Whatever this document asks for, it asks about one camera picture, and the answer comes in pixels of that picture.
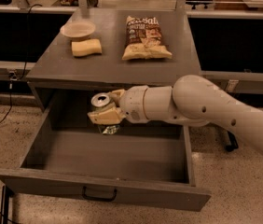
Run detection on chip bag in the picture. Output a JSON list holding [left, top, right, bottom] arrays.
[[122, 16, 173, 61]]

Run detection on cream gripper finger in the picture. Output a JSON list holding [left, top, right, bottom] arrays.
[[88, 107, 126, 125], [108, 89, 125, 106]]

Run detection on black cable on floor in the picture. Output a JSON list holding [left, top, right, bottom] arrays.
[[0, 3, 44, 134]]

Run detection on green soda can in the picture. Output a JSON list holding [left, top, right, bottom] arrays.
[[91, 92, 119, 135]]

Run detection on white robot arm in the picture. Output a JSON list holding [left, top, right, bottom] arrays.
[[88, 75, 263, 155]]

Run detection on black stand leg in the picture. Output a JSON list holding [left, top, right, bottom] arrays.
[[225, 132, 239, 152]]

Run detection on grey cabinet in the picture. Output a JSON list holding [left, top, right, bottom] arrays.
[[27, 8, 200, 119]]

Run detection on beige shallow bowl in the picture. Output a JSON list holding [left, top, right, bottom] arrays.
[[60, 21, 96, 39]]

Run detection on black drawer handle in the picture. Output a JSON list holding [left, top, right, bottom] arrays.
[[81, 186, 118, 203]]

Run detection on yellow sponge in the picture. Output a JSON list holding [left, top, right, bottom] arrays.
[[72, 39, 102, 57]]

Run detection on open grey top drawer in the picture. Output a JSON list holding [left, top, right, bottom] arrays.
[[0, 89, 212, 213]]

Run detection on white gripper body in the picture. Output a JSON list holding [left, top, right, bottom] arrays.
[[119, 86, 148, 123]]

